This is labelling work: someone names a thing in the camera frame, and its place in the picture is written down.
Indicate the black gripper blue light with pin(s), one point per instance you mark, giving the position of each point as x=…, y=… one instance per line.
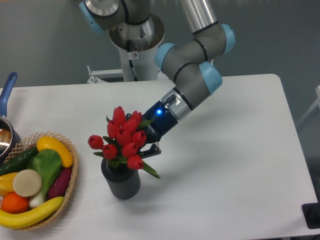
x=162, y=120

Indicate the red tulip bouquet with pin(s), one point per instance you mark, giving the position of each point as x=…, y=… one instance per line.
x=121, y=148

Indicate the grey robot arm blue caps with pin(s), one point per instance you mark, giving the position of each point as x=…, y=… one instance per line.
x=138, y=35

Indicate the dark grey ribbed vase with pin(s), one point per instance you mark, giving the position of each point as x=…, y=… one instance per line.
x=123, y=182

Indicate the green bok choy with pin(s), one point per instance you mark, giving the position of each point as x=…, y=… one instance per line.
x=48, y=164

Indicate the purple sweet potato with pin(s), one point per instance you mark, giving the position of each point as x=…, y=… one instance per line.
x=61, y=184

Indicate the woven wicker basket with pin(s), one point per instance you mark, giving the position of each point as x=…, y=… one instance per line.
x=30, y=142

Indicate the dark green cucumber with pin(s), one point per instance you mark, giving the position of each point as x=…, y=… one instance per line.
x=18, y=162

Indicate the beige round slice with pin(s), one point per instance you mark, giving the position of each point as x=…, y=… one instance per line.
x=27, y=183

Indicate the yellow bell pepper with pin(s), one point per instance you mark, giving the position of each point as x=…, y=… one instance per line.
x=6, y=183

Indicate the orange fruit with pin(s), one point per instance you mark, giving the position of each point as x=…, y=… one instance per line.
x=14, y=204

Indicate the yellow banana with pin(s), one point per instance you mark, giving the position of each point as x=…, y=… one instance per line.
x=31, y=217

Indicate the black device at table edge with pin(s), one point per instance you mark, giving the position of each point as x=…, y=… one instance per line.
x=311, y=212

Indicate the blue handled saucepan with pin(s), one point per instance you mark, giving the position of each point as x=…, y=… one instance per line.
x=8, y=136

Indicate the white furniture frame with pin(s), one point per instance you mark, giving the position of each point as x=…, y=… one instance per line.
x=312, y=111

